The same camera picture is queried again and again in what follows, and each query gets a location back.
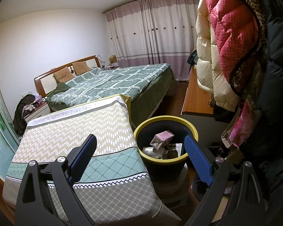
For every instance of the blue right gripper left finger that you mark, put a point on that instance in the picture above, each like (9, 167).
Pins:
(79, 158)

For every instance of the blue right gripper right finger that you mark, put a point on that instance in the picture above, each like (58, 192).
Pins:
(199, 161)

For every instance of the white printed carton box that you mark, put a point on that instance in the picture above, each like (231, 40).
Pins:
(173, 150)

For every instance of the pink milk carton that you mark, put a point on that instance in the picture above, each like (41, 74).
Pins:
(161, 139)

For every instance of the white round cup container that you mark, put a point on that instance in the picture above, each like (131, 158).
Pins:
(153, 152)

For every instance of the yellow rimmed trash bin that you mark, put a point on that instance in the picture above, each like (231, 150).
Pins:
(166, 164)

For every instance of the sliding wardrobe door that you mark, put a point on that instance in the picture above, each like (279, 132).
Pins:
(9, 141)

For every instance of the dark clothes pile on cabinet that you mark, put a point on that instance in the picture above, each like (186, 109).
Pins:
(26, 106)

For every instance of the patterned beige teal table cloth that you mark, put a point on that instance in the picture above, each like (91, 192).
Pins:
(115, 188)

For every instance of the white bedside cabinet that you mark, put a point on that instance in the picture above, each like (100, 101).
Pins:
(41, 110)

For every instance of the wooden desk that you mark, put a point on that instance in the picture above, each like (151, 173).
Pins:
(196, 100)

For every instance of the dark green blanket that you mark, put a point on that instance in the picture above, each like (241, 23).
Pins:
(61, 87)

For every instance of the wooden bed with headboard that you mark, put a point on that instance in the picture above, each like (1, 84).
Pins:
(141, 108)

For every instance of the green checked duvet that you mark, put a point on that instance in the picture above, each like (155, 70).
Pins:
(98, 83)

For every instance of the left brown pillow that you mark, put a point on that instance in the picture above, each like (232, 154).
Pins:
(63, 75)

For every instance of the brown pillow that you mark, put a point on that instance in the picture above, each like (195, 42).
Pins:
(80, 67)
(63, 75)

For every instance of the right brown pillow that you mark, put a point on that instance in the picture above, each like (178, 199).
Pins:
(80, 67)

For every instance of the cream puffer jacket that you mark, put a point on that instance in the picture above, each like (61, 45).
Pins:
(210, 77)

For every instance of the tissue box on nightstand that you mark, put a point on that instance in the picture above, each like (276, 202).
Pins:
(113, 59)

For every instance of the clothes pile on desk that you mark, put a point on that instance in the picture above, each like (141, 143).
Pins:
(193, 58)

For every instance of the red dotted puffer jacket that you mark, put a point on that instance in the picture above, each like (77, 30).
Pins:
(236, 31)

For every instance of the pink white curtain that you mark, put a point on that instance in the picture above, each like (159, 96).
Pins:
(153, 32)

